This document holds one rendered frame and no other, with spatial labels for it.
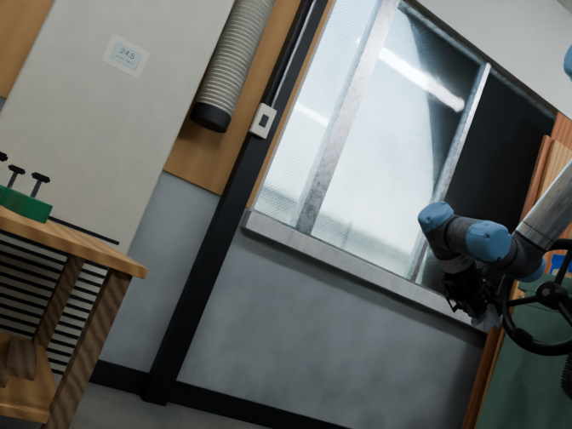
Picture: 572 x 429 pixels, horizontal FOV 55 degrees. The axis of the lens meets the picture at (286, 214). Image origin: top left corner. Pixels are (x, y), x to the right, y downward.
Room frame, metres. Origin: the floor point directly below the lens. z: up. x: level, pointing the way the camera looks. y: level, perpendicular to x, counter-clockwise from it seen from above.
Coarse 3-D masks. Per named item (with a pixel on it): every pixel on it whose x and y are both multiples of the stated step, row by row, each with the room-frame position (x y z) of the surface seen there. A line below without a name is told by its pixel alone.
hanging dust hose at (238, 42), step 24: (240, 0) 2.03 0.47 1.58; (264, 0) 2.03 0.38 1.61; (240, 24) 2.01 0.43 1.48; (264, 24) 2.06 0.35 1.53; (216, 48) 2.06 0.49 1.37; (240, 48) 2.02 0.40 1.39; (216, 72) 2.03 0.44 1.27; (240, 72) 2.04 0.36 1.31; (216, 96) 2.01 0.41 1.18; (192, 120) 2.11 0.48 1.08; (216, 120) 2.02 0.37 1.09
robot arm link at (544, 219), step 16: (560, 176) 1.05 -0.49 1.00; (560, 192) 1.05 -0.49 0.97; (544, 208) 1.07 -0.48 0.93; (560, 208) 1.05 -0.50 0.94; (528, 224) 1.09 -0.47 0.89; (544, 224) 1.06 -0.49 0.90; (560, 224) 1.06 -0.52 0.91; (528, 240) 1.08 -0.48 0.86; (544, 240) 1.07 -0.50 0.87; (528, 256) 1.09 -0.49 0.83; (512, 272) 1.11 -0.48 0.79; (528, 272) 1.11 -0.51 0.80
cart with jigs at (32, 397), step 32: (0, 160) 1.07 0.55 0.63; (0, 192) 1.04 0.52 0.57; (32, 192) 1.41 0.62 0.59; (0, 224) 1.06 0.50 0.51; (32, 224) 1.18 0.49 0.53; (96, 256) 1.14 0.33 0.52; (64, 288) 1.69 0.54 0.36; (96, 320) 1.19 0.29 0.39; (0, 352) 1.47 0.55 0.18; (32, 352) 1.51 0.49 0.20; (96, 352) 1.20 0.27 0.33; (0, 384) 1.23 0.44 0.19; (32, 384) 1.33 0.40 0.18; (64, 384) 1.18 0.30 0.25; (32, 416) 1.18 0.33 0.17; (64, 416) 1.19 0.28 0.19
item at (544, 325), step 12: (516, 312) 1.56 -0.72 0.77; (528, 312) 1.53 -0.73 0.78; (540, 312) 1.50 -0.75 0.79; (552, 312) 1.47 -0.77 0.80; (516, 324) 1.55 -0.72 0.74; (528, 324) 1.52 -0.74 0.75; (540, 324) 1.49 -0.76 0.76; (552, 324) 1.46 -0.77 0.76; (564, 324) 1.43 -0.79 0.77; (540, 336) 1.48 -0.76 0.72; (552, 336) 1.45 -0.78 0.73; (564, 336) 1.42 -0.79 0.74
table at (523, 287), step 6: (546, 276) 1.51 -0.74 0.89; (552, 276) 1.49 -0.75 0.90; (534, 282) 1.54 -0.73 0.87; (540, 282) 1.52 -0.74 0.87; (564, 282) 1.46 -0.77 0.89; (570, 282) 1.35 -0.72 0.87; (522, 288) 1.56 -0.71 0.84; (528, 288) 1.55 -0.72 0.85; (534, 288) 1.53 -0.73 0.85; (564, 288) 1.46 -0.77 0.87; (570, 288) 1.34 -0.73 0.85; (570, 294) 1.35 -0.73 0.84
